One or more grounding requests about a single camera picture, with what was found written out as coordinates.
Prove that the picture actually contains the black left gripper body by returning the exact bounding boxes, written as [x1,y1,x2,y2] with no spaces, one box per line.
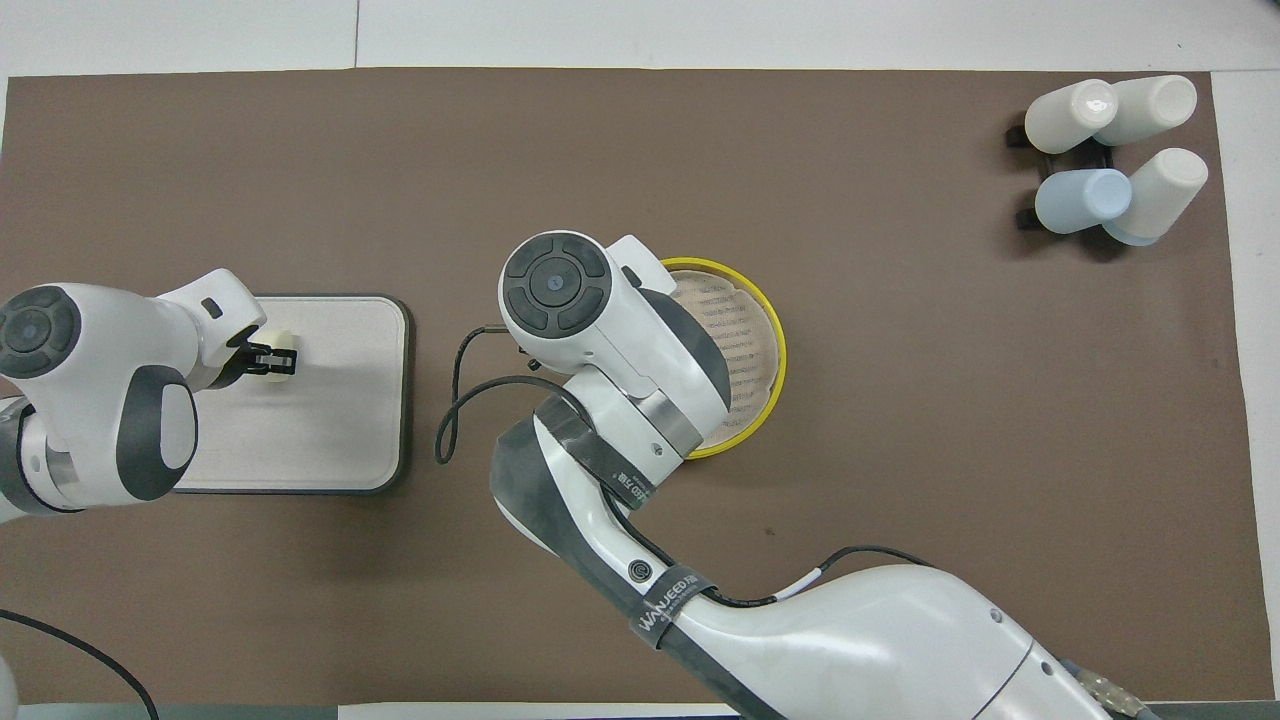
[208,333,269,391]

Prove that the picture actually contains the white steamed bun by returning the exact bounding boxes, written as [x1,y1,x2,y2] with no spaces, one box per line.
[258,329,300,384]

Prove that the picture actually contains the yellow bamboo steamer basket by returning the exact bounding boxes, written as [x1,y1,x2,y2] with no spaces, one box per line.
[660,257,787,461]

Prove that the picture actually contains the white perforated steamer liner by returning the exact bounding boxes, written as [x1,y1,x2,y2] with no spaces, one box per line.
[672,278,779,449]

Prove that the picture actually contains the brown table mat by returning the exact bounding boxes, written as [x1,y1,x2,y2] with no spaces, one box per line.
[0,67,1276,706]

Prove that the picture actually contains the light blue ceramic cup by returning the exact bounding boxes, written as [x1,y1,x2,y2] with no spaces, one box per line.
[1035,168,1133,235]

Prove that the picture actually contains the white ceramic cup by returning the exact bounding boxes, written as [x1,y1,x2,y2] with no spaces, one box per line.
[1025,79,1119,155]
[1095,75,1198,147]
[1103,148,1209,247]

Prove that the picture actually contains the black cup rack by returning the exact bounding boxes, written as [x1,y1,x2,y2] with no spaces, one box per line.
[1005,113,1116,233]

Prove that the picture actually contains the grey cutting board with handle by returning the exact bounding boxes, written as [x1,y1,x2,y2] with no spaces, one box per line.
[175,293,413,496]

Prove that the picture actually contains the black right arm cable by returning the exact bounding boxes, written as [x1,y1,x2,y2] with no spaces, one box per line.
[435,322,941,611]

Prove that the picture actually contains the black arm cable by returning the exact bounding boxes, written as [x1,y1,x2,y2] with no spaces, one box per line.
[435,322,941,611]
[0,608,161,720]

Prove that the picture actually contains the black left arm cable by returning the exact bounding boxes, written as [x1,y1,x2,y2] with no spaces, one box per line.
[0,608,161,720]

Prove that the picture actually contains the black strap with white label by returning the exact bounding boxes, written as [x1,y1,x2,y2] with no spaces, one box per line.
[535,395,661,511]

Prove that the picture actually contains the black strap with white print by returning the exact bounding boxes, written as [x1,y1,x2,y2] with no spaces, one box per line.
[630,563,716,653]

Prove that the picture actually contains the grey braided cable sleeve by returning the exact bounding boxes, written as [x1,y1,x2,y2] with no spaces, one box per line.
[1065,660,1146,720]

